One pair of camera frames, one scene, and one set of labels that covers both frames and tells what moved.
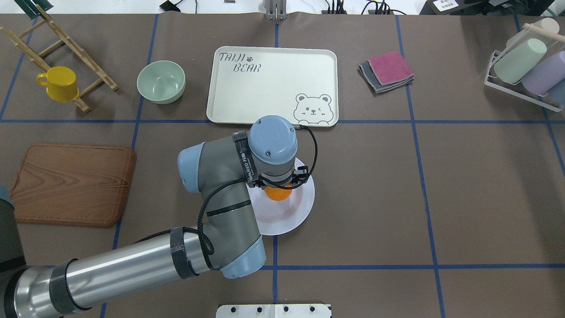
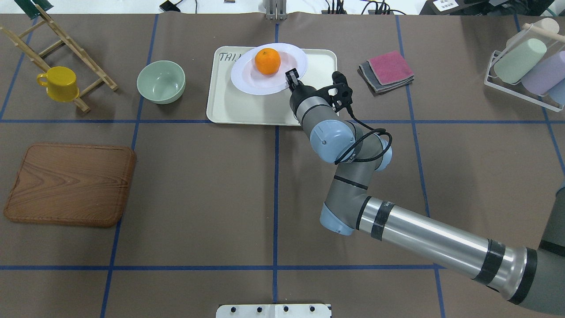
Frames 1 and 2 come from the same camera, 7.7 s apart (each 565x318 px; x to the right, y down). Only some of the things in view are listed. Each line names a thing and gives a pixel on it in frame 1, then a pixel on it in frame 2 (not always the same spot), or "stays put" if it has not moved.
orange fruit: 278,194 → 267,61
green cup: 516,59 stays put
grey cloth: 367,73 stays put
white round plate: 277,217 → 246,77
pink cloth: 390,68 stays put
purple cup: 546,73 stays put
